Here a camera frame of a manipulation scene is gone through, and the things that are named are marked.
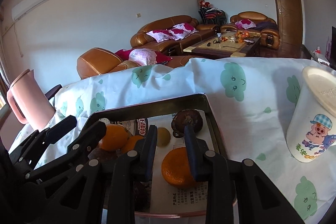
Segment stacked chairs with clothes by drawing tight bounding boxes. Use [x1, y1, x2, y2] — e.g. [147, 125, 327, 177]
[198, 1, 228, 26]

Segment printed paper in tin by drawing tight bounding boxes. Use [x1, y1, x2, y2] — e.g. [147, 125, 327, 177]
[135, 114, 207, 218]

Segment pale pink cushion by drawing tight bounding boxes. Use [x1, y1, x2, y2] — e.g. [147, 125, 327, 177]
[129, 48, 158, 66]

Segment white cloud-print tablecloth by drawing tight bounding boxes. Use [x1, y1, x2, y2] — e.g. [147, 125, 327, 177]
[38, 57, 335, 223]

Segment pink floral pillow right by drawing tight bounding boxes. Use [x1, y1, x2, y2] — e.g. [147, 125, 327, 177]
[169, 23, 198, 40]

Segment black television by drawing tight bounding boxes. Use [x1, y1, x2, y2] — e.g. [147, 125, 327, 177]
[329, 27, 336, 70]

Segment pink floral pillow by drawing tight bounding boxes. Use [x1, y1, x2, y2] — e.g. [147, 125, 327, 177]
[146, 29, 175, 43]
[169, 23, 198, 40]

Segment brown leather armchair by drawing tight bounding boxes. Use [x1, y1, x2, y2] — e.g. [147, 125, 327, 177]
[76, 48, 139, 80]
[220, 11, 280, 50]

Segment brown wooden door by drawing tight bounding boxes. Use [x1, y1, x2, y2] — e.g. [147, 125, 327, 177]
[275, 0, 303, 46]

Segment brown leather long sofa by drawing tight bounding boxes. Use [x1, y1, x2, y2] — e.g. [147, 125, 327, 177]
[130, 15, 219, 55]

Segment large mandarin orange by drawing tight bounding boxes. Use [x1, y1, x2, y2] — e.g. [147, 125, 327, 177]
[161, 147, 199, 189]

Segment pink electric kettle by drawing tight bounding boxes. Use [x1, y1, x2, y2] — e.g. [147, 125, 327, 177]
[7, 69, 55, 131]

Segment orange kumquat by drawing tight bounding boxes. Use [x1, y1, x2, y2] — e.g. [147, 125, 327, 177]
[121, 135, 143, 154]
[98, 124, 129, 151]

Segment pink pillow on armchair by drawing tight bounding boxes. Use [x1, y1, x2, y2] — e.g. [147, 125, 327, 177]
[235, 19, 256, 30]

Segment brown leather far armchair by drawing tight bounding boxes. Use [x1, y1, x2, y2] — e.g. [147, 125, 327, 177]
[220, 11, 280, 50]

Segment dark water chestnut back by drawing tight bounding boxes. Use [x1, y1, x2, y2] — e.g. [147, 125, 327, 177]
[171, 109, 203, 138]

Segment pink metal tin box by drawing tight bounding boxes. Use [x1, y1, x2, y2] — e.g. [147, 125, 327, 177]
[84, 93, 226, 219]

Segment pink floral pillow left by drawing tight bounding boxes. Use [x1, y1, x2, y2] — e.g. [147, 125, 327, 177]
[146, 29, 175, 43]

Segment purple sugarcane piece front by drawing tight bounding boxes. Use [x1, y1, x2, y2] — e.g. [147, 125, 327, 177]
[99, 118, 110, 125]

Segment white wall air conditioner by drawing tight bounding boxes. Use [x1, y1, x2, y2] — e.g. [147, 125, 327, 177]
[11, 0, 48, 22]

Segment white cartoon pig cup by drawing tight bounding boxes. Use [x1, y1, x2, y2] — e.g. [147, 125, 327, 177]
[286, 67, 335, 162]

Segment brown leather near armchair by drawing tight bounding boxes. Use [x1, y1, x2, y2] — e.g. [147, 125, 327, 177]
[76, 48, 139, 80]

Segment purple beetroot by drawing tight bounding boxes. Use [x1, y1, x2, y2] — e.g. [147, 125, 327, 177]
[88, 148, 118, 171]

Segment wooden coffee table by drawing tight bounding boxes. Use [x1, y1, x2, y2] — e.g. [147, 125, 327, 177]
[183, 31, 261, 60]

